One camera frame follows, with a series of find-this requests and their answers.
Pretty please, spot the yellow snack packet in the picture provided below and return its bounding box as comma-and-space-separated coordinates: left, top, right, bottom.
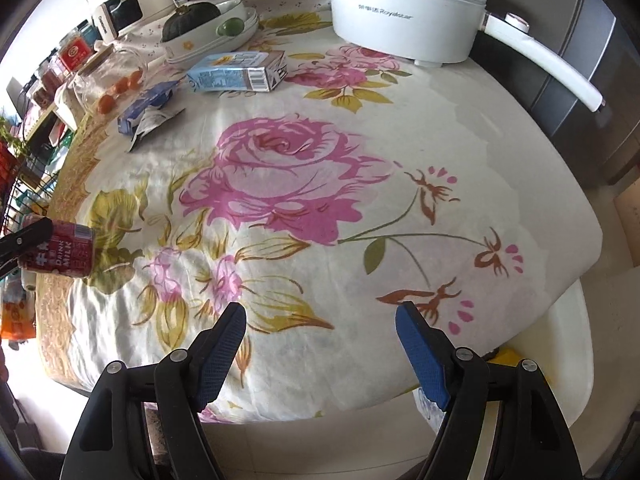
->
482, 347, 521, 366

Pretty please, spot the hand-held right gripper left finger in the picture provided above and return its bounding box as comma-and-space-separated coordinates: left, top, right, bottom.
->
65, 302, 248, 480

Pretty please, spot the red milk drink can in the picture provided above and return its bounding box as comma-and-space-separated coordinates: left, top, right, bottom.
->
17, 214, 96, 278

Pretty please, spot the light blue drink carton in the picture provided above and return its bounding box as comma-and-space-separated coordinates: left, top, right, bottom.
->
186, 50, 288, 93

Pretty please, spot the green plant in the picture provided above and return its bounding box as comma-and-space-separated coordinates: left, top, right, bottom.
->
0, 115, 32, 161

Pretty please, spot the dark blue flattened carton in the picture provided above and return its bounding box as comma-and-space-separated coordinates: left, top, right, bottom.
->
117, 80, 181, 136

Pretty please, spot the red labelled container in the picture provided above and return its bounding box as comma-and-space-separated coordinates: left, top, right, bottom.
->
57, 35, 96, 71

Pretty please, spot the white dish with green handle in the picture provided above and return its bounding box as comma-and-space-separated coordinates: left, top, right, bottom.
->
162, 0, 248, 58

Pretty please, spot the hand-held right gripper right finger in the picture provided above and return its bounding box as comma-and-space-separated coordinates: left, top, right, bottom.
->
395, 301, 583, 480

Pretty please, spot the grey metal cabinet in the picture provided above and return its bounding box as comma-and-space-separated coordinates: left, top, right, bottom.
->
470, 0, 640, 186

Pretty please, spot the wooden shelf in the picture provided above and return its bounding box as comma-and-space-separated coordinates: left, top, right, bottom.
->
20, 105, 76, 171

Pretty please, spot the white electric cooking pot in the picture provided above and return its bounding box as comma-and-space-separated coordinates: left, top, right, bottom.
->
327, 0, 608, 113

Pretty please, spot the blue printed tissue pack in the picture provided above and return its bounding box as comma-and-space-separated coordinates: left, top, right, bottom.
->
412, 382, 438, 428

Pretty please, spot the glass jar with wooden lid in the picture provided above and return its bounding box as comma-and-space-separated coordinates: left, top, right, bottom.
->
72, 45, 151, 113

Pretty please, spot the silver foil pouch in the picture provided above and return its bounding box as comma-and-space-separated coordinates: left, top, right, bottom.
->
126, 107, 186, 153

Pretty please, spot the black wire rack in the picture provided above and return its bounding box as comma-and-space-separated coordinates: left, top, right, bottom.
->
0, 150, 66, 241

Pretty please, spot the dark green pumpkin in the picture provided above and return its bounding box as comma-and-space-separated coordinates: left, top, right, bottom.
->
161, 2, 221, 43

